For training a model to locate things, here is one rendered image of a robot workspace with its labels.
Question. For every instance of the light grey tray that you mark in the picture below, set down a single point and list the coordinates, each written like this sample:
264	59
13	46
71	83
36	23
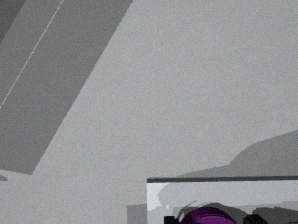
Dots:
274	198

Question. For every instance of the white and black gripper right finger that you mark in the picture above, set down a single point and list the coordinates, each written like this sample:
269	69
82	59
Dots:
254	219

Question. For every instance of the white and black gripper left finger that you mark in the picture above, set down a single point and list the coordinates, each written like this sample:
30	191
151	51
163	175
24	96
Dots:
171	220

